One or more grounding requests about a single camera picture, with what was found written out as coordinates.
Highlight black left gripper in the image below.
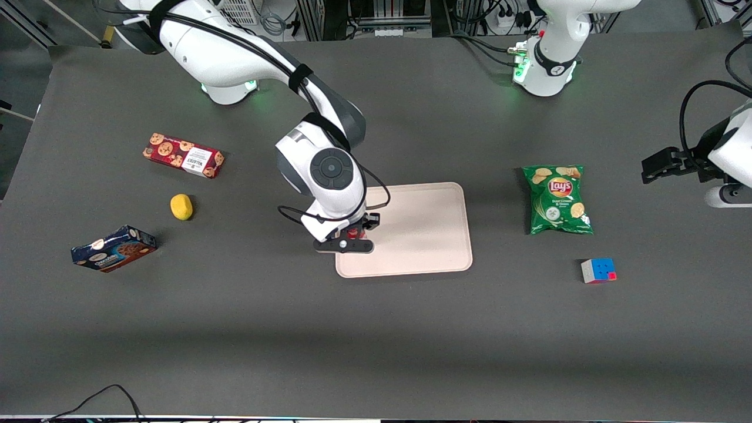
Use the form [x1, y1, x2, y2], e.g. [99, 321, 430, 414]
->
[641, 120, 732, 184]

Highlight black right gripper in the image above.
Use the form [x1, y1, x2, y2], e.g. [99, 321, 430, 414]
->
[340, 212, 381, 240]

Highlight beige plastic tray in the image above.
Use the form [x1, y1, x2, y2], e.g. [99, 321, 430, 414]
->
[334, 182, 474, 278]

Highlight green Lay's chips bag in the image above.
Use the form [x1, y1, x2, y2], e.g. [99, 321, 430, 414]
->
[522, 164, 595, 236]

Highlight Rubik's cube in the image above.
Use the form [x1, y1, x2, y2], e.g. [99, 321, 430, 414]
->
[580, 257, 618, 285]

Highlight yellow lemon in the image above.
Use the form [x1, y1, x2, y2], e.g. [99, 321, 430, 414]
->
[170, 193, 194, 221]

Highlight red cookie box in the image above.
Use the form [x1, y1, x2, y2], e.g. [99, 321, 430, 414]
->
[142, 132, 226, 180]

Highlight white power strip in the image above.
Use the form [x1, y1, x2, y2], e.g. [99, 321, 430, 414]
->
[492, 11, 534, 30]

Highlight white perforated box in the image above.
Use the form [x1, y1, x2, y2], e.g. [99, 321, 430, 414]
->
[219, 0, 262, 26]

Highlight blue chocolate cookie box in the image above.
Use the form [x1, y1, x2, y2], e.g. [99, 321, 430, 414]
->
[70, 224, 158, 274]

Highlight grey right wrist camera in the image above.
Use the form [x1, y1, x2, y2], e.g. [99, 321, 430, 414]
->
[313, 237, 375, 255]

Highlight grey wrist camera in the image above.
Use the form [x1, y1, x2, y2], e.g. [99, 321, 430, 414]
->
[704, 183, 752, 209]
[313, 237, 375, 255]

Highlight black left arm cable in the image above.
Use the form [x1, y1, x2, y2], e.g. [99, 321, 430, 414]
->
[679, 79, 752, 168]

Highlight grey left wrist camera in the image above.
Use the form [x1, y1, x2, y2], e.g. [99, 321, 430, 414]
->
[704, 183, 752, 209]

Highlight black looped cable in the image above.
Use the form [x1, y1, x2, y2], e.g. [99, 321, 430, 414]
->
[725, 36, 752, 90]

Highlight black left base cables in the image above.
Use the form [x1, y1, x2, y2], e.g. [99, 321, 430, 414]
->
[448, 31, 529, 69]

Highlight grey coiled cable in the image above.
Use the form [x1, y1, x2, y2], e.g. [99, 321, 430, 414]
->
[259, 12, 288, 37]

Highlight black cable at table edge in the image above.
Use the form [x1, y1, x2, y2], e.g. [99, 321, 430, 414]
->
[41, 384, 145, 423]

